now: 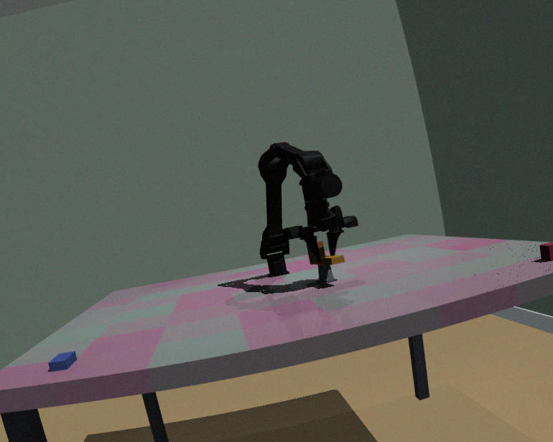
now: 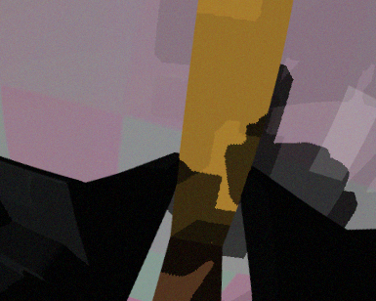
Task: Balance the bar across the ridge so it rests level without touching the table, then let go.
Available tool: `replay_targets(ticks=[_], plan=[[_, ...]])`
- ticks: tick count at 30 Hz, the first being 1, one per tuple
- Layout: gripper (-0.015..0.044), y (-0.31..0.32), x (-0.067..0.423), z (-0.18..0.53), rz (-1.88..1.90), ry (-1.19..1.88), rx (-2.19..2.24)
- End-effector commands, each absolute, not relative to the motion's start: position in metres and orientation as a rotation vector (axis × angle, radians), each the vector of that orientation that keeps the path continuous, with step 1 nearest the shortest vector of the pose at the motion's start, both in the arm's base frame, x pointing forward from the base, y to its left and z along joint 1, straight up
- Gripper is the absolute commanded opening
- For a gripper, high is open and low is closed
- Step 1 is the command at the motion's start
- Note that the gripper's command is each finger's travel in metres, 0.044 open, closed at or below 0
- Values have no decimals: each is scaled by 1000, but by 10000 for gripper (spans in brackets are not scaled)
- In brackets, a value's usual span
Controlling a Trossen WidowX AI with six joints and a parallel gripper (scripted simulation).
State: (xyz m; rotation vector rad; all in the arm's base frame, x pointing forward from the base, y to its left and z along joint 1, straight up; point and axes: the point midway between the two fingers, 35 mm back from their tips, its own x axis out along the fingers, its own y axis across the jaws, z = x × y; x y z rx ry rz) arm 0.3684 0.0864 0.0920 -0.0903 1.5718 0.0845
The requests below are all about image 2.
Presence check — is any orange-yellow bar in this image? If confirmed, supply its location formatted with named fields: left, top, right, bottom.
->
left=152, top=0, right=293, bottom=301

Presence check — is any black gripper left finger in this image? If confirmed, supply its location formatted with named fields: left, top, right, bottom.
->
left=0, top=151, right=180, bottom=301

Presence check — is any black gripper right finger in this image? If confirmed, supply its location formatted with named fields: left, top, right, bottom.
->
left=241, top=166, right=376, bottom=301

